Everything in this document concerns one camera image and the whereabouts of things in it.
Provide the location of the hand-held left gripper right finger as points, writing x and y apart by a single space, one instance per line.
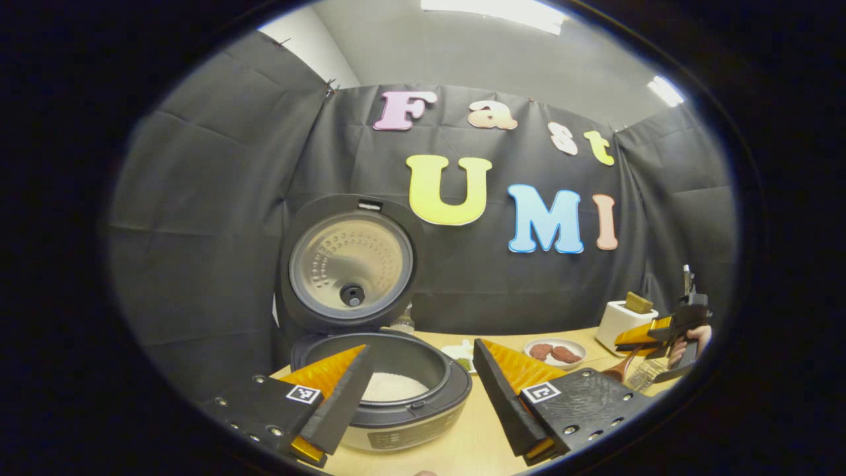
505 410

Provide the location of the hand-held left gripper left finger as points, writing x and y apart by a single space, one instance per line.
344 406

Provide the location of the red meat piece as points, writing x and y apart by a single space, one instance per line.
542 352
567 355

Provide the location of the black backdrop cloth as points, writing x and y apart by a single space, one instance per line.
218 231

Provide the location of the white toaster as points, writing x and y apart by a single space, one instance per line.
618 327

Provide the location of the white round plate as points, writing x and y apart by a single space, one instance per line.
555 342

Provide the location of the ceiling light panel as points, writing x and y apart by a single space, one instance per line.
665 91
502 12

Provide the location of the white rice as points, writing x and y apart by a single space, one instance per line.
396 387

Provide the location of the clear glass bottle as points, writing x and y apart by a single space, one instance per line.
403 320

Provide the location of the white divided grain dish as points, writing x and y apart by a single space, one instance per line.
456 350

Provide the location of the brown toast slice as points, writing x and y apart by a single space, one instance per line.
639 303

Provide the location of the black silver rice cooker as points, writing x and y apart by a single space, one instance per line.
350 264

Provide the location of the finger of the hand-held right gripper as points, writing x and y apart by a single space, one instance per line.
641 336

